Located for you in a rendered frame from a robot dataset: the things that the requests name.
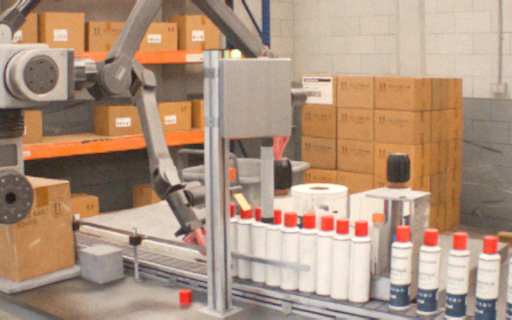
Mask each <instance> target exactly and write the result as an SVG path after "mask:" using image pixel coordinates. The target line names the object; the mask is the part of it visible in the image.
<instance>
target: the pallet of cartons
mask: <svg viewBox="0 0 512 320"><path fill-rule="evenodd" d="M301 82H302V84H303V88H304V89H305V91H306V92H307V93H308V100H307V102H306V104H304V105H302V106H303V107H302V111H301V132H303V135H305V137H301V162H303V163H309V164H310V169H308V170H305V178H304V185H312V184H313V183H324V184H325V185H328V184H337V186H339V185H341V186H342V187H345V188H347V195H354V194H358V193H363V192H366V191H371V190H375V189H376V188H384V187H386V186H389V182H388V181H387V158H388V155H389V154H391V153H405V154H408V155H409V157H410V159H411V178H410V180H409V181H408V182H407V184H406V185H407V186H409V187H411V190H412V191H420V192H429V193H430V221H429V224H428V228H434V229H437V230H438V235H443V236H453V235H454V234H455V233H459V232H463V231H464V227H458V226H459V222H460V205H459V203H460V201H459V198H460V197H461V168H462V141H463V139H462V134H463V130H462V98H463V86H462V77H433V76H329V75H302V76H301Z"/></svg>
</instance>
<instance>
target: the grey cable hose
mask: <svg viewBox="0 0 512 320"><path fill-rule="evenodd" d="M273 139H274V136H264V138H260V144H261V146H260V150H261V170H260V171H261V182H260V183H261V216H260V221H261V223H263V224H272V223H274V220H275V216H274V176H273V175H274V174H273V171H274V170H273V169H274V168H273V167H274V166H273V162H274V161H273V159H274V158H273V154H274V153H273V152H274V151H273V150H274V149H273V145H274V141H273Z"/></svg>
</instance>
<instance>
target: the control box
mask: <svg viewBox="0 0 512 320"><path fill-rule="evenodd" d="M219 118H220V136H222V138H225V139H238V138H264V136H289V135H292V112H291V59H220V116H219Z"/></svg>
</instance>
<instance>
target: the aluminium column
mask: <svg viewBox="0 0 512 320"><path fill-rule="evenodd" d="M228 51H229V50H224V49H211V50H204V67H205V68H219V67H220V59H228V55H229V52H228ZM204 116H211V117H219V116H220V78H219V77H216V78H215V77H214V78H204ZM204 179H205V230H206V238H207V294H209V310H211V311H214V312H218V313H224V312H226V311H229V310H230V309H232V274H231V243H230V195H229V139H225V138H222V136H220V128H219V127H214V128H211V127H205V128H204Z"/></svg>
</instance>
